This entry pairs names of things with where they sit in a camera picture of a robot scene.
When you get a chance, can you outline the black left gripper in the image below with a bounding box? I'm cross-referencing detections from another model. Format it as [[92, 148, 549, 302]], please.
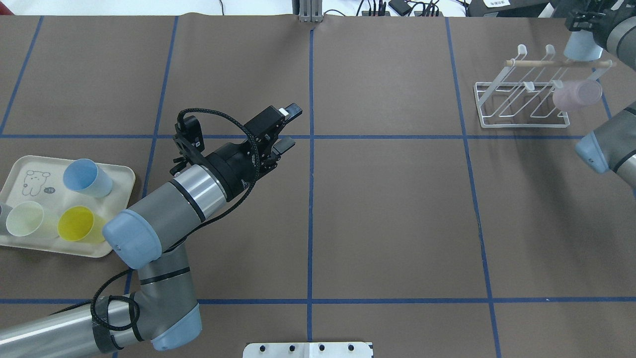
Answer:
[[206, 102, 303, 202]]

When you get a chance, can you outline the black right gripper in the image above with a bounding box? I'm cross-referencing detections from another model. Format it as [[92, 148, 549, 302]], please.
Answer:
[[565, 0, 619, 37]]

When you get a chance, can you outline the pink plastic cup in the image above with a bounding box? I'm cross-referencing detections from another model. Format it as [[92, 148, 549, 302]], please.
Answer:
[[553, 79, 603, 112]]

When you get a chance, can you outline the light blue plastic cup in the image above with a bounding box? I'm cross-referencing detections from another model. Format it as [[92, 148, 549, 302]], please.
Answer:
[[564, 30, 603, 62]]

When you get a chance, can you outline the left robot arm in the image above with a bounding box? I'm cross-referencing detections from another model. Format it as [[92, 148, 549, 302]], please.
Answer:
[[1, 103, 302, 358]]

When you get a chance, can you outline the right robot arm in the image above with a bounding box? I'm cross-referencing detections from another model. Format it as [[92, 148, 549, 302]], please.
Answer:
[[565, 0, 636, 188]]

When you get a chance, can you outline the yellow plastic cup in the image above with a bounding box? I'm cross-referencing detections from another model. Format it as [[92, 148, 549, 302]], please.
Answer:
[[57, 206, 105, 244]]

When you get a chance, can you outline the pale green plastic cup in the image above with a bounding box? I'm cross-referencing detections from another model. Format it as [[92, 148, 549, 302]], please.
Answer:
[[6, 201, 59, 239]]

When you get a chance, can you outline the cream plastic tray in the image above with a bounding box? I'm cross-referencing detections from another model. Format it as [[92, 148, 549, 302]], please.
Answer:
[[0, 156, 136, 258]]

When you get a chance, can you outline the white wire cup rack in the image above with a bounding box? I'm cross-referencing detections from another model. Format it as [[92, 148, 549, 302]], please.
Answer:
[[473, 44, 617, 129]]

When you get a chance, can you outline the aluminium frame post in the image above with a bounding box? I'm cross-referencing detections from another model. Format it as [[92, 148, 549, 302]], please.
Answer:
[[292, 0, 324, 23]]

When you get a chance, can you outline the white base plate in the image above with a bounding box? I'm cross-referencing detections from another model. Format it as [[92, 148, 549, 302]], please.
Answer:
[[242, 342, 374, 358]]

